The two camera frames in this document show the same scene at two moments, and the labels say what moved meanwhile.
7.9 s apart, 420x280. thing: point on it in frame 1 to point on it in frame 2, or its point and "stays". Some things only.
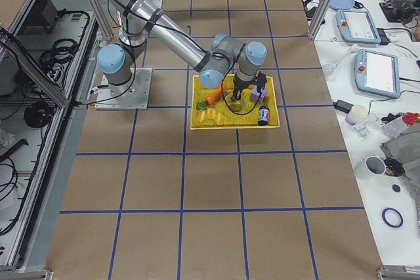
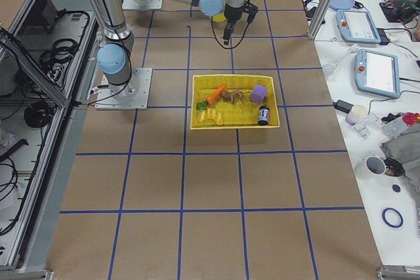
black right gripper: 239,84 to 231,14
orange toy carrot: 210,99 stays
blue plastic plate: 341,0 stays
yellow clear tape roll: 235,105 to 218,18
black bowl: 394,168 stays
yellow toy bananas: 210,113 stays
